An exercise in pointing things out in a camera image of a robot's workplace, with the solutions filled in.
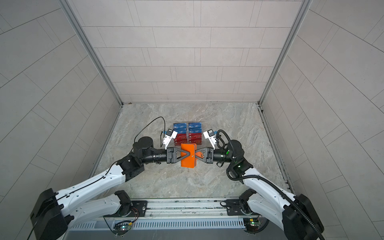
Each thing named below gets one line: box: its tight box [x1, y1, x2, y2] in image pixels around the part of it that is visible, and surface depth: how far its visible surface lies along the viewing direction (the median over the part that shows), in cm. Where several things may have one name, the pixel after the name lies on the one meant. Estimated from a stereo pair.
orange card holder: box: [180, 143, 197, 169], surface depth 64 cm
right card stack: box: [188, 122, 202, 145], surface depth 95 cm
